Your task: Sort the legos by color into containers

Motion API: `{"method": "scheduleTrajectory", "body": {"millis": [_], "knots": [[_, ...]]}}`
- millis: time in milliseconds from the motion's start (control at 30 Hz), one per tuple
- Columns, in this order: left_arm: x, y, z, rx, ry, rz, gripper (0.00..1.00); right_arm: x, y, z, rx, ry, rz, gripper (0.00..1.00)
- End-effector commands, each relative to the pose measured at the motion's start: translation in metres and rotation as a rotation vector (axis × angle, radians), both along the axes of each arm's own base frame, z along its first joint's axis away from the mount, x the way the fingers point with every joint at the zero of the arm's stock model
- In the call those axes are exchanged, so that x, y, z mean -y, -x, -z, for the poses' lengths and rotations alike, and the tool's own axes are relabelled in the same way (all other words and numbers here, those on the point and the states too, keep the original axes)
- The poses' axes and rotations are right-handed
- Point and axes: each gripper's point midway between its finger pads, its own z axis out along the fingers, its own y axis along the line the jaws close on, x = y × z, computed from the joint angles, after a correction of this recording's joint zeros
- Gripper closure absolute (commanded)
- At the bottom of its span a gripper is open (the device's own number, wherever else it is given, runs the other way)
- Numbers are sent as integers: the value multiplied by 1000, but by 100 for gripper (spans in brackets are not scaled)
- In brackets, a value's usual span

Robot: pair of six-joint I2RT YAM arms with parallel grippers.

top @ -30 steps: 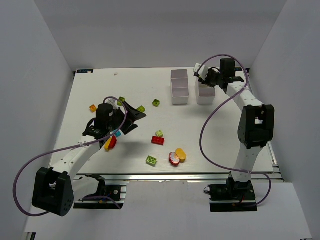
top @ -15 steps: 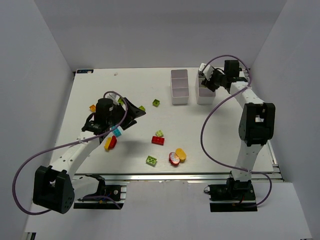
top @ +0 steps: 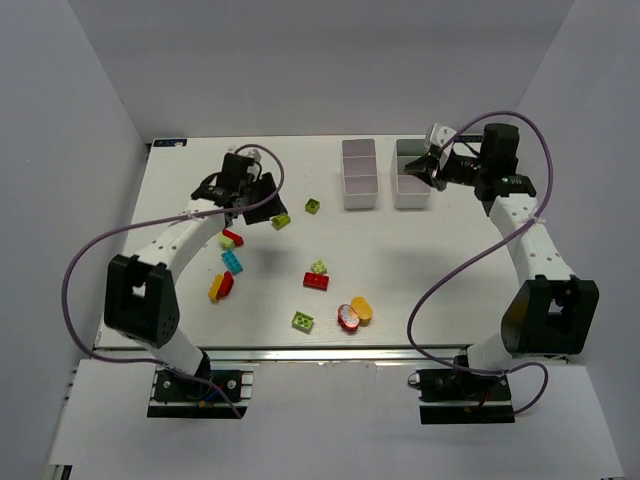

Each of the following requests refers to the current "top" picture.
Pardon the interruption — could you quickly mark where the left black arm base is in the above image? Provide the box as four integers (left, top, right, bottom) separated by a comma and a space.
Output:
147, 365, 254, 420

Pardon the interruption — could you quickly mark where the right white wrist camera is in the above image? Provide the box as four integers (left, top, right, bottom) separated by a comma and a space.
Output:
425, 123, 457, 164

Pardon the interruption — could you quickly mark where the right white sorting container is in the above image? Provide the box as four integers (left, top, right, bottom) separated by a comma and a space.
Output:
390, 139, 430, 210

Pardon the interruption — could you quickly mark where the olive small square lego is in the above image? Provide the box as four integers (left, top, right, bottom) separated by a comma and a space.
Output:
305, 198, 320, 214

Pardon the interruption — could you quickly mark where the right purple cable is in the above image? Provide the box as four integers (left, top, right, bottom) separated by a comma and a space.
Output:
407, 110, 555, 416

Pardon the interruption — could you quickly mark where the left white sorting container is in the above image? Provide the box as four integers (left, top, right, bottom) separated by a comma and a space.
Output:
340, 138, 379, 210

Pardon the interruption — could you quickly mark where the yellow oval lego piece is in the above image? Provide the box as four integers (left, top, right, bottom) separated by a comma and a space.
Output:
351, 296, 373, 326

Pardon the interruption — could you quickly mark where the red flower lego piece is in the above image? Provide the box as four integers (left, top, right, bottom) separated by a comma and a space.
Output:
337, 304, 360, 333

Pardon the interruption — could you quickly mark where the red curved lego piece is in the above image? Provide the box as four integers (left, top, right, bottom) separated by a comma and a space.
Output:
217, 271, 234, 300

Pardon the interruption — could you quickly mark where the pale green small lego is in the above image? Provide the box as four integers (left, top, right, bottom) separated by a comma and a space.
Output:
218, 233, 235, 250

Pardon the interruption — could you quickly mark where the yellow small lego brick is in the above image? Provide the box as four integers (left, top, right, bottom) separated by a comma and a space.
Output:
208, 274, 224, 303

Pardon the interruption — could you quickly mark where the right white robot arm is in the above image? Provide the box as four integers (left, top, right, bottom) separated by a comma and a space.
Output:
404, 123, 600, 375

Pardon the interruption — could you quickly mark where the cyan 2x3 lego plate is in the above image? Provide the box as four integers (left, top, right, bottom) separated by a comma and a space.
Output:
221, 250, 243, 275

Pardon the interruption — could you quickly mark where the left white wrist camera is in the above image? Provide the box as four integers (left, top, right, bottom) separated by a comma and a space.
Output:
240, 147, 262, 163

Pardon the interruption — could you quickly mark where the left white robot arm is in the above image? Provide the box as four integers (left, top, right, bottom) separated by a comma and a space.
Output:
103, 144, 287, 383

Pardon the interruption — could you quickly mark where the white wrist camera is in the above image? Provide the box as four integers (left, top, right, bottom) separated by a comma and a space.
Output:
425, 123, 457, 164
240, 147, 262, 163

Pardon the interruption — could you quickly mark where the olive 2x2 lego brick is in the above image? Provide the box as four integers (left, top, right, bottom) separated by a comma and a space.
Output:
271, 214, 291, 230

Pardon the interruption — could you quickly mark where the aluminium table rail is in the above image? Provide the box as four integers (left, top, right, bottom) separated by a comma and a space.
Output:
92, 344, 571, 365

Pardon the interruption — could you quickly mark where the red 2x3 lego brick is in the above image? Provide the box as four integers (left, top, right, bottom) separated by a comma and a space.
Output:
302, 272, 329, 291

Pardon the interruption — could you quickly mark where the red curved lego brick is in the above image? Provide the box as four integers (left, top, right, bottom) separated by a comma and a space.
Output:
221, 229, 244, 248

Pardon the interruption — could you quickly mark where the pale green 2x2 lego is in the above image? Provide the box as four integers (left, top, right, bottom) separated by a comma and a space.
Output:
311, 260, 328, 275

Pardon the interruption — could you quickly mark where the lime 2x2 lego brick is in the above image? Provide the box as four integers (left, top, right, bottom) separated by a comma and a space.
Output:
291, 311, 314, 333

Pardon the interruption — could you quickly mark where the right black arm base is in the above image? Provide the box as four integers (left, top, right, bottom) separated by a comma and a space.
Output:
407, 368, 515, 425

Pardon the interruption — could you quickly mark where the white sorting container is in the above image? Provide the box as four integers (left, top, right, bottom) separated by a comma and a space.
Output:
390, 139, 430, 210
340, 138, 379, 210

